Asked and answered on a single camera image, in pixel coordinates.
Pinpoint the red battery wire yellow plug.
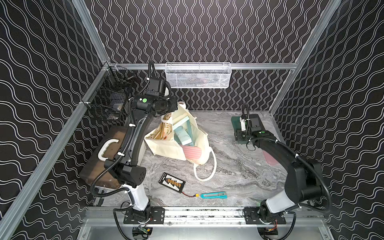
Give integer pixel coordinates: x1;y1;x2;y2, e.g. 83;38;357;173
182;192;200;198

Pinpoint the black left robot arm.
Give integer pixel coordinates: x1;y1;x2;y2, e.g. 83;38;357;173
91;95;178;213

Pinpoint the black battery pack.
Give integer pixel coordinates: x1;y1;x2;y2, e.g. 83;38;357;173
159;173;186;193

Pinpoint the white wire mesh basket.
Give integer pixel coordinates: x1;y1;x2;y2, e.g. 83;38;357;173
165;62;232;89

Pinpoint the brown storage box white handle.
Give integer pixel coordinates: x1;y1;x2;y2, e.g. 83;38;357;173
79;125;148;188

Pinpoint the black pencil case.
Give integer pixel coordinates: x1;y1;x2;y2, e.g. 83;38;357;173
249;114;262;126

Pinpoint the dark green pencil case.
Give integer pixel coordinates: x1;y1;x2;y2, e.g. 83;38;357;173
231;116;248;145

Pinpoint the black wire basket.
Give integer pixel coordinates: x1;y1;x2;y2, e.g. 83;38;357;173
86;67;137;122

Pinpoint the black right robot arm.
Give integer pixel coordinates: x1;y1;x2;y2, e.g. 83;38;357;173
249;132;332;214

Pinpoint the light green case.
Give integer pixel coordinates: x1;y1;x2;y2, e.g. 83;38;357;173
174;126;193;146

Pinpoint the cream canvas tote bag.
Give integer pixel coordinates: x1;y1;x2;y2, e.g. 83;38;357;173
145;102;217;182

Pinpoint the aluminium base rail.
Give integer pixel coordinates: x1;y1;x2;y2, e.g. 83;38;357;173
83;207;326;227

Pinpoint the teal utility knife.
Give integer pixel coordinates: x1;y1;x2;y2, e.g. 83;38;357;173
200;192;228;199

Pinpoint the pink pencil case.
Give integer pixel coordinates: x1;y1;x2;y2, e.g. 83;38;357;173
263;151;279;166

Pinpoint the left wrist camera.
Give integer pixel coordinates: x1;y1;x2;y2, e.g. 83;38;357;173
146;78;171;99

